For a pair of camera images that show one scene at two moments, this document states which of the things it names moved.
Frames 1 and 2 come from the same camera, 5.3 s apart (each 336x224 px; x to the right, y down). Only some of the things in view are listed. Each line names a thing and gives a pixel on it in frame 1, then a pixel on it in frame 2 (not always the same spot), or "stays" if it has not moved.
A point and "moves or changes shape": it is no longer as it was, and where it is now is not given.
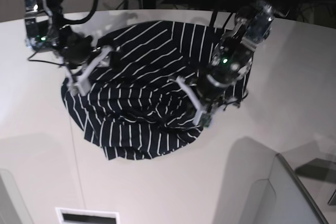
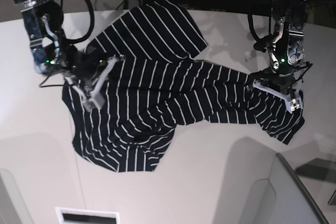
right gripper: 218,88 to 282,87
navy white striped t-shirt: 135,107 moves or changes shape
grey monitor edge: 294,202 stays
